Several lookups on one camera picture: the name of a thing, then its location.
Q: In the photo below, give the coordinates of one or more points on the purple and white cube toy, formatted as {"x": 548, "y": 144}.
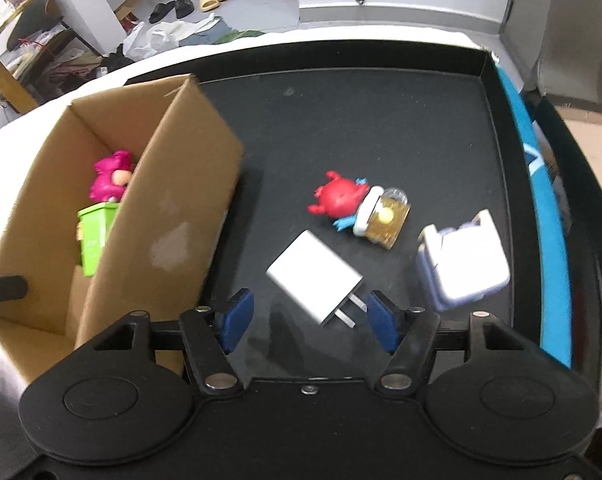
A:
{"x": 468, "y": 265}

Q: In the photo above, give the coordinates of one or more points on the green cube toy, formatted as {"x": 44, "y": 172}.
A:
{"x": 96, "y": 240}

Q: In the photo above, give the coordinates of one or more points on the white plastic bag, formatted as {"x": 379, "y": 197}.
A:
{"x": 148, "y": 40}

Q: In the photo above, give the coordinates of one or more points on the red crab figurine with mug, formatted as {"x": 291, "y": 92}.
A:
{"x": 338, "y": 195}

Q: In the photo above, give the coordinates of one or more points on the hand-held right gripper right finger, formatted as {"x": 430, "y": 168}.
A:
{"x": 383, "y": 322}

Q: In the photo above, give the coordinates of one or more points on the green cloth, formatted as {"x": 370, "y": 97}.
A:
{"x": 241, "y": 36}

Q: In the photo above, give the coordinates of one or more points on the black slipper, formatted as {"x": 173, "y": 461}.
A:
{"x": 160, "y": 12}
{"x": 183, "y": 7}

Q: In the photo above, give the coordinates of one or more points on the magenta figurine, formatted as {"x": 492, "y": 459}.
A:
{"x": 108, "y": 180}

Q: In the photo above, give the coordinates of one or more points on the brown cardboard box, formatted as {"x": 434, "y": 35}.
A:
{"x": 171, "y": 185}

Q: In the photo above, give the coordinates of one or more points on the black clothes pile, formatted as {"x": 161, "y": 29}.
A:
{"x": 117, "y": 59}

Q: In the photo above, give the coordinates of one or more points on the white charger plug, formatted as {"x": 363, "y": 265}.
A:
{"x": 313, "y": 275}

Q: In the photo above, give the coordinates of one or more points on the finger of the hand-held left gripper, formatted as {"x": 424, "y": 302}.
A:
{"x": 3, "y": 291}

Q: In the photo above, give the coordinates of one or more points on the black picture frame brown board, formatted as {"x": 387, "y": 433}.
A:
{"x": 598, "y": 140}

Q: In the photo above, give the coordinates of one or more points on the grey-blue clothes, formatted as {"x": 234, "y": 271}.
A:
{"x": 206, "y": 32}

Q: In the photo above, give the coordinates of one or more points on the grey chair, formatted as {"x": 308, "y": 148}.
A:
{"x": 556, "y": 10}

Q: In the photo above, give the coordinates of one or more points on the black tray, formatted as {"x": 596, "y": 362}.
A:
{"x": 356, "y": 125}

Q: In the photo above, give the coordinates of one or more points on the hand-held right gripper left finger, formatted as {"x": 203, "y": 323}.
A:
{"x": 238, "y": 317}

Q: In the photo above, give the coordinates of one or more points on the clutter under round table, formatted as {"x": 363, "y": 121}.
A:
{"x": 56, "y": 60}

